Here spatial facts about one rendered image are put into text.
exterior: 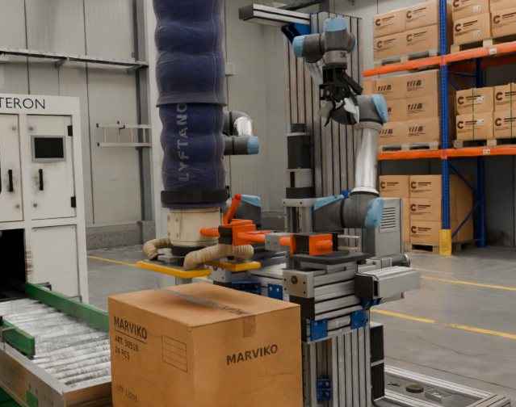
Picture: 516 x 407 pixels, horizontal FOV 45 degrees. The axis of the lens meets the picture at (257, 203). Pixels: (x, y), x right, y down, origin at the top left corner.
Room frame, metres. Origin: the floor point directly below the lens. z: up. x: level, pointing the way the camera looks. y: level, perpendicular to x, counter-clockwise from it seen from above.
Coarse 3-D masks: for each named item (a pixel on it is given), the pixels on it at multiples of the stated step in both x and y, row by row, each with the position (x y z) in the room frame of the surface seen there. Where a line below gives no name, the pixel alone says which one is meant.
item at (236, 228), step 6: (222, 228) 1.89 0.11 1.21; (228, 228) 1.87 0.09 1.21; (234, 228) 1.86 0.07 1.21; (240, 228) 1.87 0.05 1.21; (246, 228) 1.89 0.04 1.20; (252, 228) 1.90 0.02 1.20; (222, 234) 1.91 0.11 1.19; (228, 234) 1.89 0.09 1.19; (234, 234) 1.86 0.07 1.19; (222, 240) 1.90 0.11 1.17; (228, 240) 1.87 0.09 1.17; (234, 240) 1.86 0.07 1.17; (240, 240) 1.87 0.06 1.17
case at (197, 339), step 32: (160, 288) 2.35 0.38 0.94; (192, 288) 2.33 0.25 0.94; (224, 288) 2.31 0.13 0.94; (128, 320) 2.10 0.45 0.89; (160, 320) 1.92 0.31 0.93; (192, 320) 1.83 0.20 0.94; (224, 320) 1.82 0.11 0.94; (256, 320) 1.89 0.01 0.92; (288, 320) 1.97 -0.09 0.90; (128, 352) 2.11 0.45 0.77; (160, 352) 1.92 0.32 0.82; (192, 352) 1.76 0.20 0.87; (224, 352) 1.82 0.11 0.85; (256, 352) 1.89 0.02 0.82; (288, 352) 1.96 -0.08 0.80; (128, 384) 2.12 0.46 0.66; (160, 384) 1.93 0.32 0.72; (192, 384) 1.77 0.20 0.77; (224, 384) 1.82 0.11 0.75; (256, 384) 1.89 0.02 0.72; (288, 384) 1.96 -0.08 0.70
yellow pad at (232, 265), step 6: (228, 258) 2.11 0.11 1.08; (204, 264) 2.17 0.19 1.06; (210, 264) 2.14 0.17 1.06; (216, 264) 2.10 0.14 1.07; (222, 264) 2.07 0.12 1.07; (228, 264) 2.05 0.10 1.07; (234, 264) 2.04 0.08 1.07; (240, 264) 2.03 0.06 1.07; (246, 264) 2.04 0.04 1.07; (252, 264) 2.05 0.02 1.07; (258, 264) 2.06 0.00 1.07; (234, 270) 2.02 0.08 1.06; (240, 270) 2.02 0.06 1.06
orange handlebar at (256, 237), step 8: (248, 224) 2.29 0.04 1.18; (200, 232) 2.04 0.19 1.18; (208, 232) 1.99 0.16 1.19; (216, 232) 1.96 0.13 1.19; (248, 232) 1.83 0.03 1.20; (256, 232) 1.82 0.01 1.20; (264, 232) 1.81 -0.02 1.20; (248, 240) 1.83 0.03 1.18; (256, 240) 1.79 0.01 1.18; (264, 240) 1.76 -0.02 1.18; (280, 240) 1.70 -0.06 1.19; (288, 240) 1.67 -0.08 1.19; (328, 240) 1.60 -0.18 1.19; (320, 248) 1.58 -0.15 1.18; (328, 248) 1.59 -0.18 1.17
